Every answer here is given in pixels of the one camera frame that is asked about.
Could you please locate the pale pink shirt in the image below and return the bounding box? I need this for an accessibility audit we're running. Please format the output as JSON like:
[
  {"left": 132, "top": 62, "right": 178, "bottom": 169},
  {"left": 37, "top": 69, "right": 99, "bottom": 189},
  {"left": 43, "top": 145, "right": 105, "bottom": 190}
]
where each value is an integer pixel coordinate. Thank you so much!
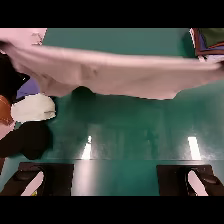
[{"left": 0, "top": 28, "right": 224, "bottom": 101}]

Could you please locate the white garment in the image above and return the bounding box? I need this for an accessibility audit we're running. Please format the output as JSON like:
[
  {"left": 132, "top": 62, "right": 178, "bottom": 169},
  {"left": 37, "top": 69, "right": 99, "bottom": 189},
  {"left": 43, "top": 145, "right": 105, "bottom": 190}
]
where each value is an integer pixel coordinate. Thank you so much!
[{"left": 10, "top": 92, "right": 57, "bottom": 124}]

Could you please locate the purple garment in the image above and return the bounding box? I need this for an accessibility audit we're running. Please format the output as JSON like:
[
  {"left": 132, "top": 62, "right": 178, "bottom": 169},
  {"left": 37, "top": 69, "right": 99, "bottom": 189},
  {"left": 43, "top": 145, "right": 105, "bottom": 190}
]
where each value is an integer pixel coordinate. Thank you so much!
[{"left": 15, "top": 77, "right": 43, "bottom": 100}]

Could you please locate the orange-brown garment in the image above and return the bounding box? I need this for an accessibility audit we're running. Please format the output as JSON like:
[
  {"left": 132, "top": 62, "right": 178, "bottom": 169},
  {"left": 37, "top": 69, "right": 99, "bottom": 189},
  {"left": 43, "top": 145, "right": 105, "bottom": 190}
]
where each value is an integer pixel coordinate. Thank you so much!
[{"left": 0, "top": 94, "right": 15, "bottom": 128}]

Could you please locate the maroon garment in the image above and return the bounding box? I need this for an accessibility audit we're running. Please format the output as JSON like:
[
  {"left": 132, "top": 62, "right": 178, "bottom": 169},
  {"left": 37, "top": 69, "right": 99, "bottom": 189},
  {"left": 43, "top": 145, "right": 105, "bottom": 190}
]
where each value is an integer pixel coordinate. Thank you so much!
[{"left": 191, "top": 28, "right": 224, "bottom": 57}]

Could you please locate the dark green garment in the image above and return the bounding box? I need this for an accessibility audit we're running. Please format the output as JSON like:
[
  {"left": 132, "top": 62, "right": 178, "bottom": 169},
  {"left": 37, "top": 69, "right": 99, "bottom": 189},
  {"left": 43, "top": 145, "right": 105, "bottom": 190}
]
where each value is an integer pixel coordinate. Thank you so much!
[{"left": 199, "top": 28, "right": 224, "bottom": 47}]

